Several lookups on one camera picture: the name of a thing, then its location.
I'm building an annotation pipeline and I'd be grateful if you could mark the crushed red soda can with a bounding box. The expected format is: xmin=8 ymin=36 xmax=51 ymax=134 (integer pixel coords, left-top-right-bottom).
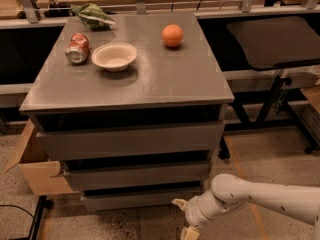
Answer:
xmin=65 ymin=33 xmax=89 ymax=64

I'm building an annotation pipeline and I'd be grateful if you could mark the green chip bag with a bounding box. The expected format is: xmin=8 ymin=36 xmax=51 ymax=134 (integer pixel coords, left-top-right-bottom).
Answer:
xmin=71 ymin=3 xmax=115 ymax=30

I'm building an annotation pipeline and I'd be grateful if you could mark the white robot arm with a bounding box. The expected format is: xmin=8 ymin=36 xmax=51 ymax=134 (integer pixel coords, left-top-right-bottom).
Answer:
xmin=172 ymin=174 xmax=320 ymax=240

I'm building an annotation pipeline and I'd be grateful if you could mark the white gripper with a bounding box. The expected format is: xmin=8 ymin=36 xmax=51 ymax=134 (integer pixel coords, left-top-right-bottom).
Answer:
xmin=172 ymin=190 xmax=247 ymax=240

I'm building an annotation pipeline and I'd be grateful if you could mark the dark side table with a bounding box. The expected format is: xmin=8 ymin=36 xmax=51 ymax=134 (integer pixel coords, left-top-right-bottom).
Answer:
xmin=225 ymin=15 xmax=320 ymax=153

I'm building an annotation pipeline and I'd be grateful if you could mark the grey drawer cabinet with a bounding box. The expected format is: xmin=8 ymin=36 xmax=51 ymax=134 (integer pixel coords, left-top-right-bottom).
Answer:
xmin=20 ymin=13 xmax=233 ymax=197

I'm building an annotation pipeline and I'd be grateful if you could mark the black floor cable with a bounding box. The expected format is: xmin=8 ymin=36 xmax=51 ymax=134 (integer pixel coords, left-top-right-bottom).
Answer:
xmin=0 ymin=204 xmax=36 ymax=220

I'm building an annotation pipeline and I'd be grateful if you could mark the grey drawer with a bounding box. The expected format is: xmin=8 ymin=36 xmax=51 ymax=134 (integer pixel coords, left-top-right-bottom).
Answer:
xmin=81 ymin=186 xmax=202 ymax=211
xmin=37 ymin=121 xmax=224 ymax=160
xmin=64 ymin=161 xmax=209 ymax=191

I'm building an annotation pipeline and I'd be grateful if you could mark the grey top drawer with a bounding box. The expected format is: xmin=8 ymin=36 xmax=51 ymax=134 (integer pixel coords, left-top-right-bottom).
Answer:
xmin=37 ymin=121 xmax=224 ymax=160

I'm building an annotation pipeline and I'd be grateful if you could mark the white paper bowl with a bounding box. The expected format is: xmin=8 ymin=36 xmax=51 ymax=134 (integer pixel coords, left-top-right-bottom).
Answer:
xmin=91 ymin=43 xmax=137 ymax=72

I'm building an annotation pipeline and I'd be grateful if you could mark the brown cardboard box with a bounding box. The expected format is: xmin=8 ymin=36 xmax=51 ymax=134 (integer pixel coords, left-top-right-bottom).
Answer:
xmin=4 ymin=120 xmax=73 ymax=196

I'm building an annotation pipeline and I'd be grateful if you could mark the grey bottom drawer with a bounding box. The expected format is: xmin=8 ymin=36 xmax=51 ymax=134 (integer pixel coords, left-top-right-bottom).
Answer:
xmin=81 ymin=186 xmax=202 ymax=211

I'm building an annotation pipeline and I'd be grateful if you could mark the orange fruit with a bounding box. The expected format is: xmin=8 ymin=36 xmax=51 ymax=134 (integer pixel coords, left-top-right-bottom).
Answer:
xmin=162 ymin=24 xmax=183 ymax=48

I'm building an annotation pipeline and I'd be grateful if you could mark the grey middle drawer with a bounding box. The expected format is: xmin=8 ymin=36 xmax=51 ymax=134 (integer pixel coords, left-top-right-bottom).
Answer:
xmin=64 ymin=161 xmax=209 ymax=191

